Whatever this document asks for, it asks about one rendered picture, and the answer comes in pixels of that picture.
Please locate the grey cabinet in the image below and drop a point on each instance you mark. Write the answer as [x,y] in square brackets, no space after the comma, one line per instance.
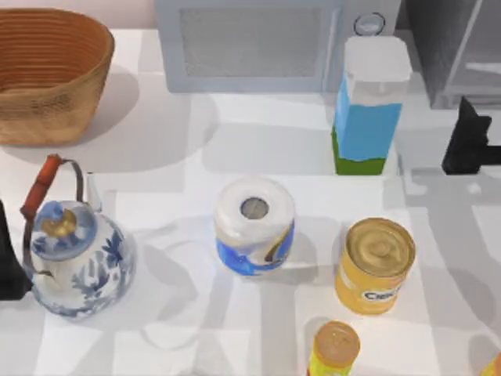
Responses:
[450,51]

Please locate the yellow can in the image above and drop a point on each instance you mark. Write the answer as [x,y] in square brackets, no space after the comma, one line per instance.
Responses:
[375,266]

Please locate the blue green milk carton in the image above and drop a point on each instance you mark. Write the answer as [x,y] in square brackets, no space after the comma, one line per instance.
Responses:
[366,129]

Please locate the round microwave knob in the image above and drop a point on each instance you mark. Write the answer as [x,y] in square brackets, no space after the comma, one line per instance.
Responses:
[369,23]

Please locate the wrapped toilet paper roll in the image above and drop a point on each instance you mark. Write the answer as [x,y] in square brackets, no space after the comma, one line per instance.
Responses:
[254,231]

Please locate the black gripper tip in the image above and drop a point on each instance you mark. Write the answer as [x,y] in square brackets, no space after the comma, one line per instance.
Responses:
[9,270]
[467,145]

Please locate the orange yellow package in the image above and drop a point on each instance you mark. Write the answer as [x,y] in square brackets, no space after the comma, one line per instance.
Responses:
[494,367]

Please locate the pale microwave oven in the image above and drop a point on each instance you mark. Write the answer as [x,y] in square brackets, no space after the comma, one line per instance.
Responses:
[250,43]

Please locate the yellow canister with orange lid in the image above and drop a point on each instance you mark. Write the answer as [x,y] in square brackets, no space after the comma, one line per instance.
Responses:
[334,348]

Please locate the blue and white teapot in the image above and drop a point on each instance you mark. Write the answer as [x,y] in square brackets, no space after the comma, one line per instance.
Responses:
[84,258]

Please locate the woven brown basket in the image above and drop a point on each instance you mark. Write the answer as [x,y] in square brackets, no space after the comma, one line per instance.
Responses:
[51,98]

